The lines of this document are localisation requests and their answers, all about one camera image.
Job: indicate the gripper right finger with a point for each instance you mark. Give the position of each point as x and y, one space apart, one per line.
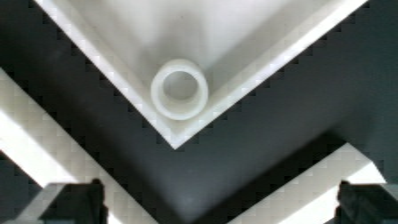
366 204

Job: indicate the white square table top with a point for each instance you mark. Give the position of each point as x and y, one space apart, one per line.
189 51

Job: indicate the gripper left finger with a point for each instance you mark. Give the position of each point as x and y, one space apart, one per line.
68 204

